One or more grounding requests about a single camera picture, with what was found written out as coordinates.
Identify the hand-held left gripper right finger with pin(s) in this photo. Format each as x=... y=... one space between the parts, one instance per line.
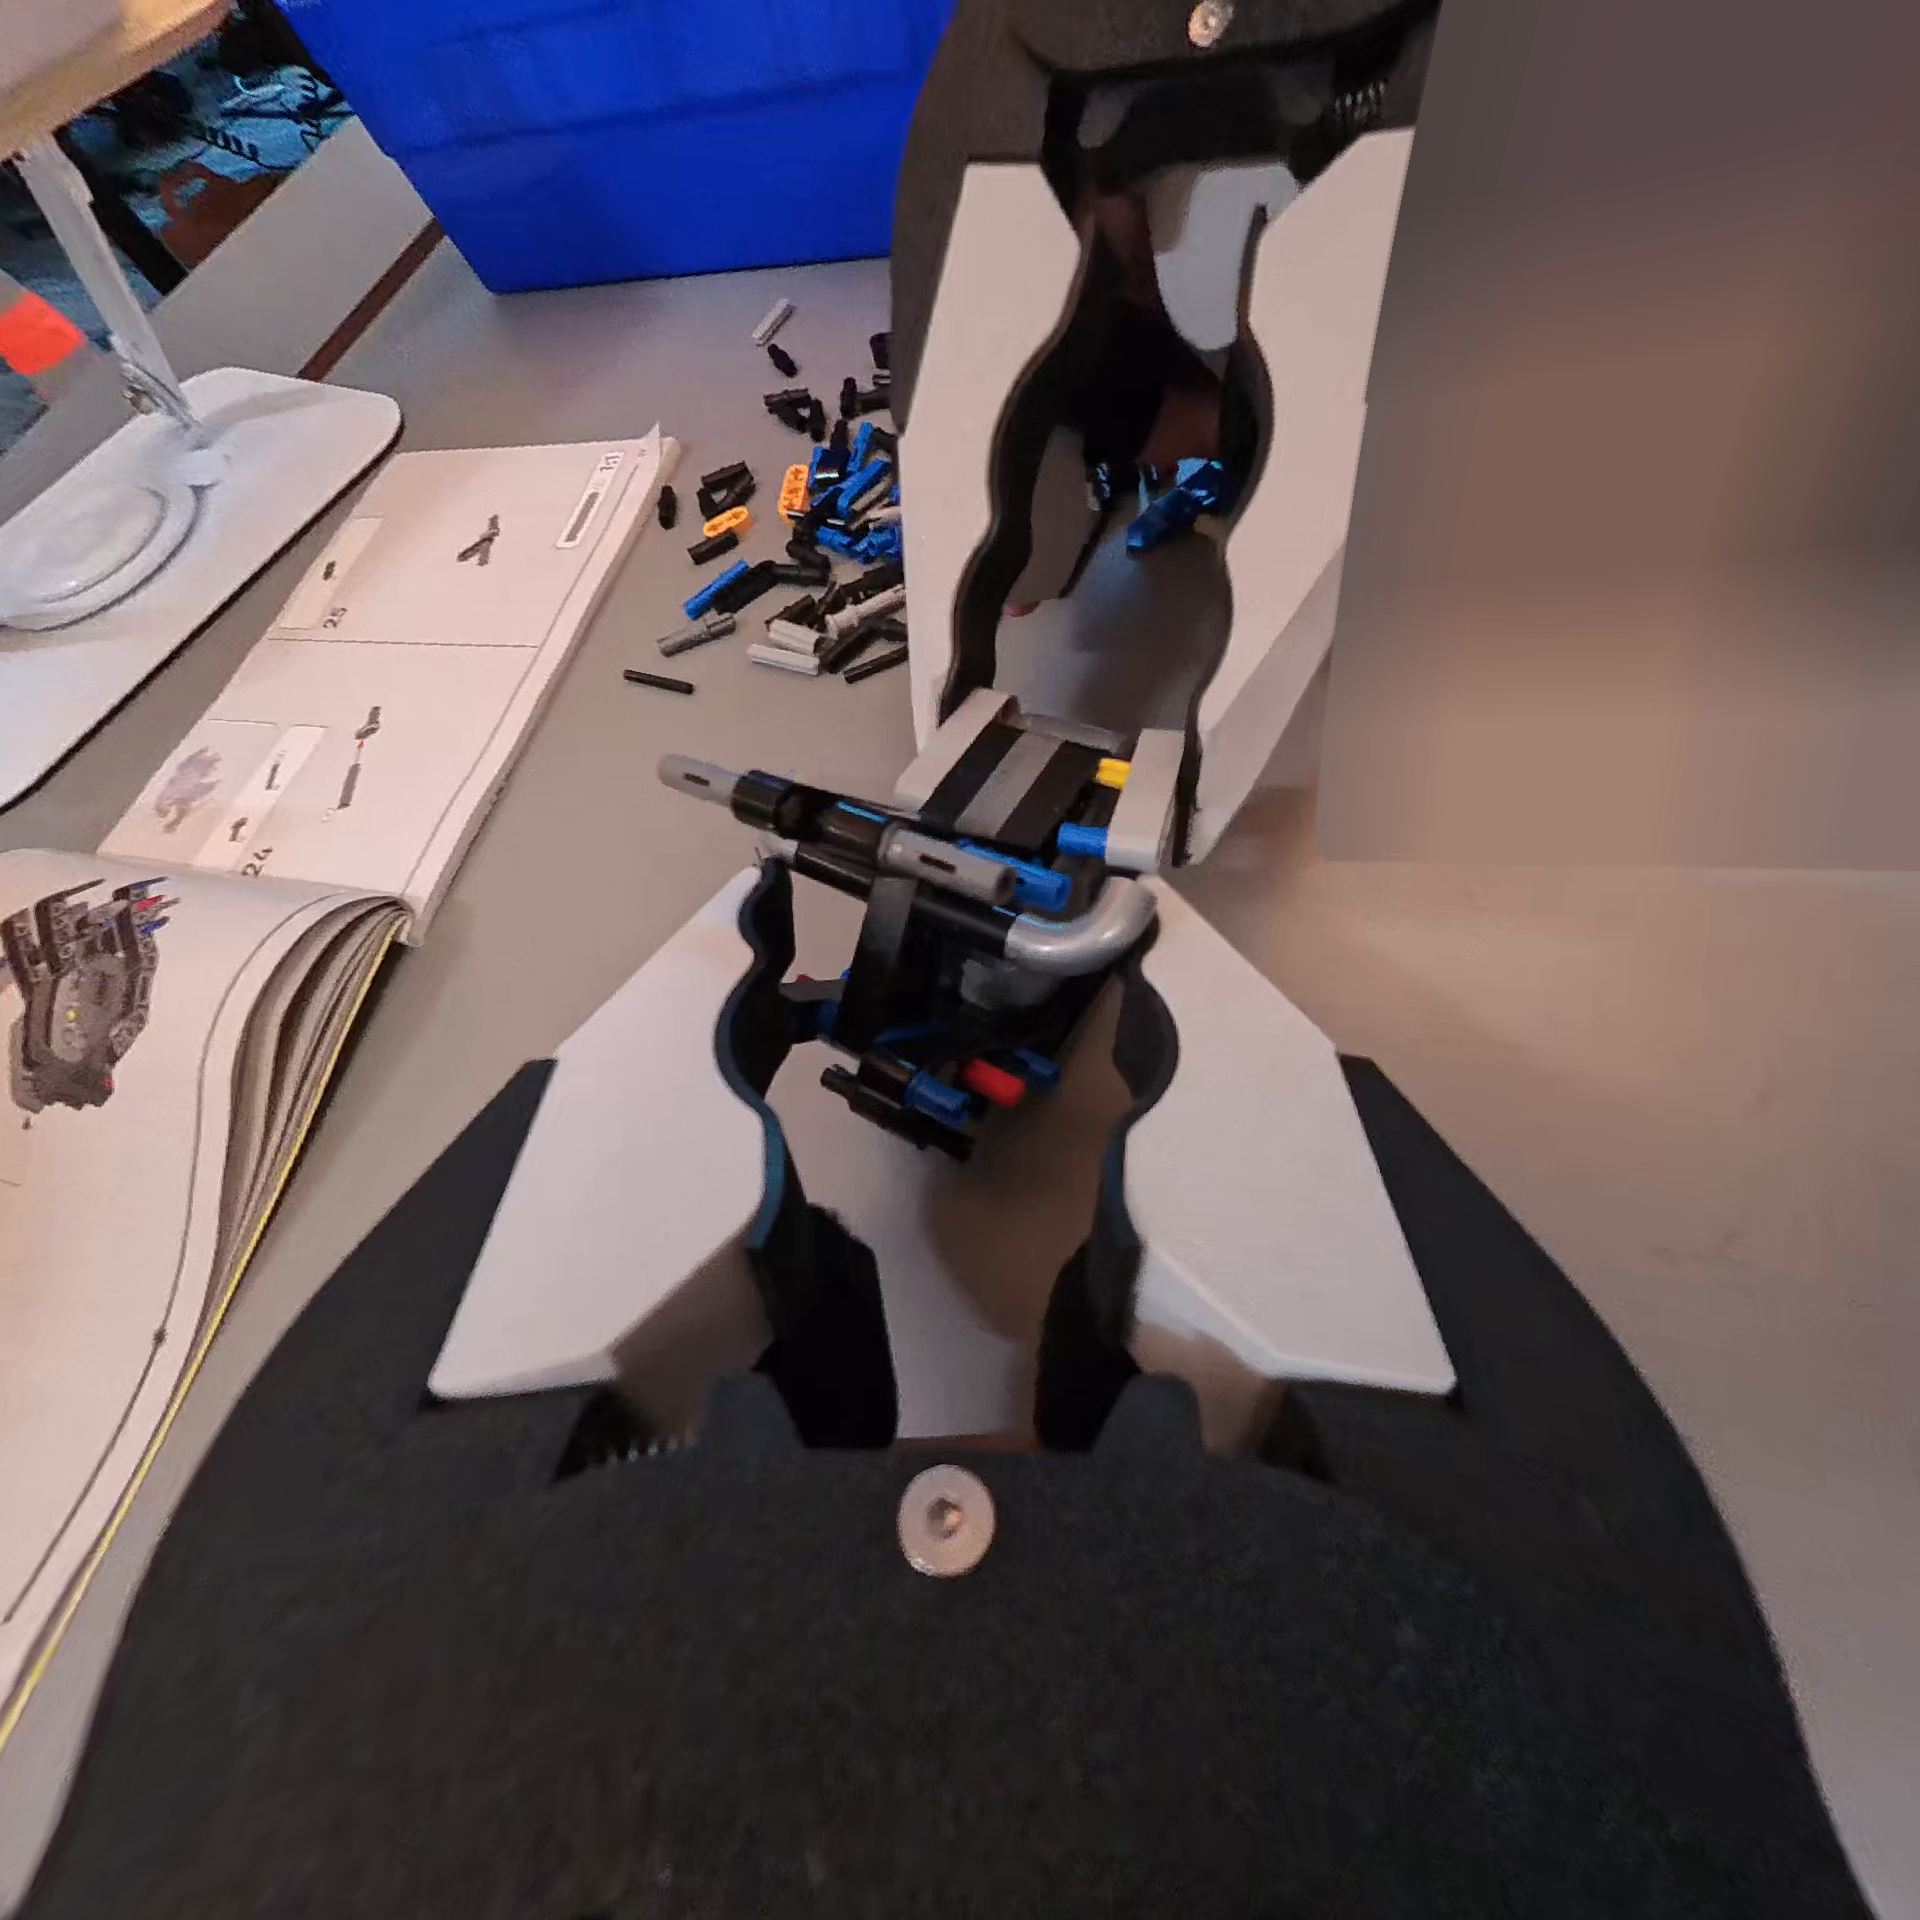
x=1289 y=1201

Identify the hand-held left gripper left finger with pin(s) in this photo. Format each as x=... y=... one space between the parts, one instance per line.
x=600 y=1185

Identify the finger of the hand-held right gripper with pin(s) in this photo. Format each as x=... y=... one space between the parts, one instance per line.
x=1336 y=300
x=975 y=330

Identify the black and grey lego assembly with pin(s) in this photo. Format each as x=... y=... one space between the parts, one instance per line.
x=1020 y=809

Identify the pile of small lego pieces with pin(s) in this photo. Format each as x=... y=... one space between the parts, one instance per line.
x=849 y=493

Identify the open lego instruction booklet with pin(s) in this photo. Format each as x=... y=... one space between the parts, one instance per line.
x=434 y=628

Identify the blue plastic bin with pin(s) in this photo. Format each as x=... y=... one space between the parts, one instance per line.
x=644 y=135

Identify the white stand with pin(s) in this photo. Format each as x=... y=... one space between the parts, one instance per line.
x=224 y=493

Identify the wooden board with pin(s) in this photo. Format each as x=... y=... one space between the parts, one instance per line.
x=106 y=59

